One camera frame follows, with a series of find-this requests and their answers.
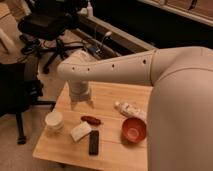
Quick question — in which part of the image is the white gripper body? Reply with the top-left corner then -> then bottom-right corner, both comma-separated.
69,82 -> 91,102

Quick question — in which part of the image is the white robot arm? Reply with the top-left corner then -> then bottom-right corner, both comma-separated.
58,46 -> 213,171

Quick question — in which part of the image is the white tube bottle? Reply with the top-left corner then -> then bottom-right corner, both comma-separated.
114,102 -> 147,121

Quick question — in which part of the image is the wooden table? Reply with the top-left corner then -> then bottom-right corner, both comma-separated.
33,82 -> 151,171

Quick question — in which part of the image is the black remote control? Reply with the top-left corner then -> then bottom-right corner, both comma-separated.
89,130 -> 99,155

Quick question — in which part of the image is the black chair at left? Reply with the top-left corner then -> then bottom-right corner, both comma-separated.
0,63 -> 56,144

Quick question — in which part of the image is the red bowl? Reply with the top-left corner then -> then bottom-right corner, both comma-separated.
122,117 -> 146,143

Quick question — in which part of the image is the black office chair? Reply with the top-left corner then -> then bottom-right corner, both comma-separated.
18,0 -> 87,74

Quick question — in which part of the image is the white spray bottle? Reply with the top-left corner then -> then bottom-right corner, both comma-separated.
79,0 -> 93,17

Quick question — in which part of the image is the power strip with cables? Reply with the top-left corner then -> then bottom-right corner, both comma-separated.
86,31 -> 117,60

